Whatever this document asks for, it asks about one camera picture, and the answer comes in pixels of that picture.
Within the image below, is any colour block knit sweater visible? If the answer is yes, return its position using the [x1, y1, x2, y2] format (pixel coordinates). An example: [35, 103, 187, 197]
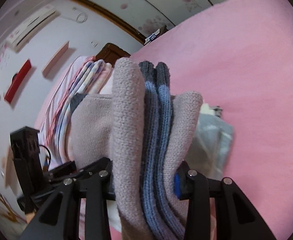
[71, 58, 202, 239]

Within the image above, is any striped folded thin quilt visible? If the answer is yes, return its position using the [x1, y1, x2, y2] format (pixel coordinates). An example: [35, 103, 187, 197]
[35, 56, 113, 170]

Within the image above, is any dark wooden headboard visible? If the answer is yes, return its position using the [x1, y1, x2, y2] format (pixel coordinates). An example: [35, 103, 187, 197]
[95, 43, 131, 67]

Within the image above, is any pink plush bed blanket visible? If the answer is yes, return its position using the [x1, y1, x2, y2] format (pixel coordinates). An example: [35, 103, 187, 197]
[34, 0, 293, 240]

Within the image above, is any small box on nightstand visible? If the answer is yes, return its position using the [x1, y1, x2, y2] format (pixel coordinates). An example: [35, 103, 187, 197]
[144, 25, 168, 45]

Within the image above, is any black cable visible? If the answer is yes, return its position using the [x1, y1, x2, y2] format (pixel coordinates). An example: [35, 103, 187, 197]
[38, 144, 52, 168]

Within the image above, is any red wall shelf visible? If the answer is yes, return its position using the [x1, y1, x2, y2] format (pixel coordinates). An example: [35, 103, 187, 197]
[4, 59, 32, 104]

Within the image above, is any pink wall shelf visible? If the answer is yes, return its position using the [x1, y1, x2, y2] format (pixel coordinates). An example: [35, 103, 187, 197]
[42, 41, 70, 77]

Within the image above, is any white wall air conditioner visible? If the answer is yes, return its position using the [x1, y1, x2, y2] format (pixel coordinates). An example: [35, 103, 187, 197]
[6, 4, 60, 53]

